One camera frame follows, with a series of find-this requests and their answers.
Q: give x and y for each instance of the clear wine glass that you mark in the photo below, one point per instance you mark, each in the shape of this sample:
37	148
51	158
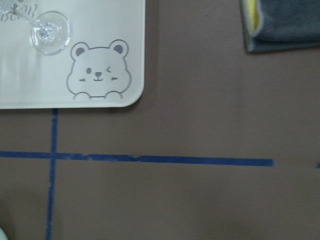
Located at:
50	32

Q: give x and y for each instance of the green bowl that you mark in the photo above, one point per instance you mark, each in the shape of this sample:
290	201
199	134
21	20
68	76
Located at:
3	235

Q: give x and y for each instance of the cream bear tray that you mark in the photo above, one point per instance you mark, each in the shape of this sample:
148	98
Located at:
102	66

